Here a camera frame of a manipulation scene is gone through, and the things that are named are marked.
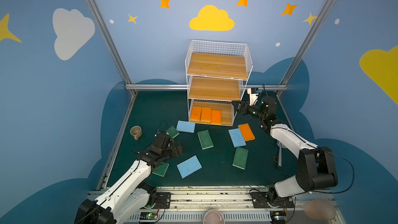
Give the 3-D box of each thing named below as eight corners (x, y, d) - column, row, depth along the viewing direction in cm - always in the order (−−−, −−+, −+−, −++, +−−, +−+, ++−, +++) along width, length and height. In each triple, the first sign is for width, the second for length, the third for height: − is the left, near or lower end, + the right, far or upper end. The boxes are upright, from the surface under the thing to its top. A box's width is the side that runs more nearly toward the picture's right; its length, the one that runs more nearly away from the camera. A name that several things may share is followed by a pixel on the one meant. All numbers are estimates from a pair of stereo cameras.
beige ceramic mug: (129, 140, 95) (127, 137, 93) (133, 128, 101) (131, 125, 98) (140, 140, 95) (138, 137, 93) (143, 128, 101) (142, 125, 98)
